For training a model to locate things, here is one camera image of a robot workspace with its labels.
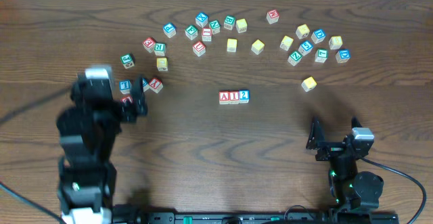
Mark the blue P block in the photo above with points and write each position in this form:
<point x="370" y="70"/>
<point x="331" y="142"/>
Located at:
<point x="169" y="30"/>

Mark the yellow K block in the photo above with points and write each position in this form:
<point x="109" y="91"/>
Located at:
<point x="309" y="84"/>

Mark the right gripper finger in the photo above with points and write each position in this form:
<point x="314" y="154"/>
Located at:
<point x="316" y="137"/>
<point x="355" y="123"/>

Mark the blue d block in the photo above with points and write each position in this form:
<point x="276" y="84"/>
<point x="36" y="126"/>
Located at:
<point x="318" y="36"/>
<point x="343" y="56"/>

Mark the blue D block upper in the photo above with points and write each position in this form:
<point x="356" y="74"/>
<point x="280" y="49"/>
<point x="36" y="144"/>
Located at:
<point x="318" y="36"/>

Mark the yellow block top centre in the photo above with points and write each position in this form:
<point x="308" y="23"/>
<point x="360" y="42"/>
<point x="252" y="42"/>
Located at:
<point x="241" y="25"/>

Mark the yellow block top right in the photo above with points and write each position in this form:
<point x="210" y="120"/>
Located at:
<point x="302" y="31"/>

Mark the red u block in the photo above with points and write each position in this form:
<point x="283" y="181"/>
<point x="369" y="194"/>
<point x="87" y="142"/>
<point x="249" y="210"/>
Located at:
<point x="199" y="48"/>
<point x="127" y="99"/>

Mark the blue L block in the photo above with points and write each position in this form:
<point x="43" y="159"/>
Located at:
<point x="125" y="86"/>

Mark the green J block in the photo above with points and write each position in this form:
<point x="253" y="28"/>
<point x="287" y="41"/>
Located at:
<point x="128" y="60"/>

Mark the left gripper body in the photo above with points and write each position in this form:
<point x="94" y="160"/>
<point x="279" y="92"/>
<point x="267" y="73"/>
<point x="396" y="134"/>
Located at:
<point x="125" y="107"/>

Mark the red U block centre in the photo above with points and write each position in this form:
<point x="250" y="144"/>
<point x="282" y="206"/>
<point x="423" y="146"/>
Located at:
<point x="199" y="48"/>

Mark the yellow block left of cluster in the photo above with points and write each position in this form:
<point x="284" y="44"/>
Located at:
<point x="286" y="43"/>

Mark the green B block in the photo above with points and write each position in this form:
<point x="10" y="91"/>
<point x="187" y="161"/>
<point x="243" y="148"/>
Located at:
<point x="229" y="22"/>

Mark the blue D block right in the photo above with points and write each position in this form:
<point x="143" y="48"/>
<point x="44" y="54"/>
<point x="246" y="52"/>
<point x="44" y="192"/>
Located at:
<point x="343" y="56"/>

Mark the red A block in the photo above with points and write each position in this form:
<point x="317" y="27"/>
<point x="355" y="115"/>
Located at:
<point x="224" y="97"/>

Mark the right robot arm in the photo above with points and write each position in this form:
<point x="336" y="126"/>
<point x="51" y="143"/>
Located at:
<point x="356" y="193"/>

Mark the red Y block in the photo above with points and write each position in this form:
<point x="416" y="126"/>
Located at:
<point x="155" y="85"/>

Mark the yellow block right of centre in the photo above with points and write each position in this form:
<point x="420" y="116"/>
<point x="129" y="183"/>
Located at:
<point x="257" y="46"/>

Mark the green Z block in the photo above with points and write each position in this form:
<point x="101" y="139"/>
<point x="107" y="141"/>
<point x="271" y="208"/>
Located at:
<point x="294" y="58"/>

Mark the blue 2 block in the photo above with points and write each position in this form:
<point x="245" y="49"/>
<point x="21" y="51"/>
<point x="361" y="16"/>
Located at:
<point x="244" y="96"/>

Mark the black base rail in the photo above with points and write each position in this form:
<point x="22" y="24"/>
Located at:
<point x="248" y="218"/>

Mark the blue X block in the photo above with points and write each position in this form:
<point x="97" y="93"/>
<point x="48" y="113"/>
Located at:
<point x="202" y="19"/>

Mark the green R block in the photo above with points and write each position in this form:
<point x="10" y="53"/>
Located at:
<point x="160" y="49"/>

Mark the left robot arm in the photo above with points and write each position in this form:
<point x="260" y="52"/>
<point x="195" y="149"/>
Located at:
<point x="88" y="131"/>

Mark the red I block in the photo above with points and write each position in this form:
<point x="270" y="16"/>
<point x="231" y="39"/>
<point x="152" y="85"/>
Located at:
<point x="234" y="97"/>

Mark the yellow G block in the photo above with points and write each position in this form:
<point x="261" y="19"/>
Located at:
<point x="162" y="64"/>

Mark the yellow 8 block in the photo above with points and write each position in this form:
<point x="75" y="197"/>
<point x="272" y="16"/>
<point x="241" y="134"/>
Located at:
<point x="335" y="42"/>

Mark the blue T block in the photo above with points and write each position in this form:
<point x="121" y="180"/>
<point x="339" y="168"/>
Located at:
<point x="145" y="85"/>

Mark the blue 5 block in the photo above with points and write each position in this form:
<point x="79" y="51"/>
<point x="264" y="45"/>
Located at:
<point x="305" y="48"/>

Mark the red U block lower left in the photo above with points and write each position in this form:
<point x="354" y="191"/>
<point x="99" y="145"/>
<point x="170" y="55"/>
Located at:
<point x="127" y="99"/>

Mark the green F block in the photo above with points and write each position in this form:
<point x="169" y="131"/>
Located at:
<point x="191" y="32"/>

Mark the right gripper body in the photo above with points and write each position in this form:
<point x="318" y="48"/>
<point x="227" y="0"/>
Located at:
<point x="333" y="149"/>

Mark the red H block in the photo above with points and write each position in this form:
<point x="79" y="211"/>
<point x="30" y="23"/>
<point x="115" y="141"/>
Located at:
<point x="207" y="34"/>

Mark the green L block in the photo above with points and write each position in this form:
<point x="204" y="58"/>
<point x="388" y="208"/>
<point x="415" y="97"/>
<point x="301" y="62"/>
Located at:
<point x="321" y="55"/>

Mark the green N block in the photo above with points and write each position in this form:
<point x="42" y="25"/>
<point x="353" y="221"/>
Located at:
<point x="215" y="27"/>

